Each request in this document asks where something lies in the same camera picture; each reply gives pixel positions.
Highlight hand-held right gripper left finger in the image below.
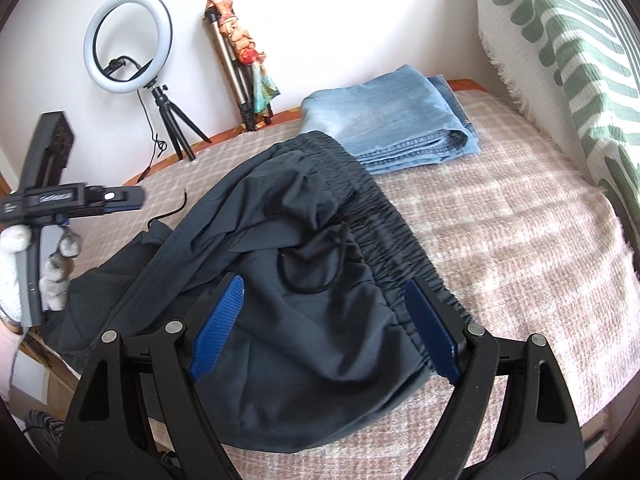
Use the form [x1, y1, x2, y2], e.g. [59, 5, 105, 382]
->
[59, 272, 246, 480]

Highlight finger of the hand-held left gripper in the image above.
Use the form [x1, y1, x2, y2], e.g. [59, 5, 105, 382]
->
[86, 185, 147, 213]

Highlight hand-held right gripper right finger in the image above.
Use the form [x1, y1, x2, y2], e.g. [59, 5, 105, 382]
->
[404, 277, 586, 480]

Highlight black pants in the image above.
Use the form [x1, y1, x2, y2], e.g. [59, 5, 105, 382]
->
[42, 130, 473, 453]

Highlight person's left forearm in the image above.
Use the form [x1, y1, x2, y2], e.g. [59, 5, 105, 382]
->
[0, 327, 25, 401]

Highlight person's left hand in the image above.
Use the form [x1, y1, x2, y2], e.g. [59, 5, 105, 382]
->
[0, 224, 82, 328]

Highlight pink plaid blanket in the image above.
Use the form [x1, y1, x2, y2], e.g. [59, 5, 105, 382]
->
[50, 80, 640, 466]

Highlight folded tripod with colourful scarf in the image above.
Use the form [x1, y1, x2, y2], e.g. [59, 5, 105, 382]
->
[205, 0, 281, 113]

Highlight dark shoe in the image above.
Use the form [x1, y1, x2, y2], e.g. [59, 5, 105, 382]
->
[25, 410, 67, 467]

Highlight folded blue jeans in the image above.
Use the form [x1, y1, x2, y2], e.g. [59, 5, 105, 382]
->
[300, 64, 482, 176]

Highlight black ring light cable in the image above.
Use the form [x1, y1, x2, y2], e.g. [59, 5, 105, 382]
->
[135, 94, 168, 183]

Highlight white ring light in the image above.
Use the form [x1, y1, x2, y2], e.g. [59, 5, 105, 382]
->
[83, 0, 175, 95]

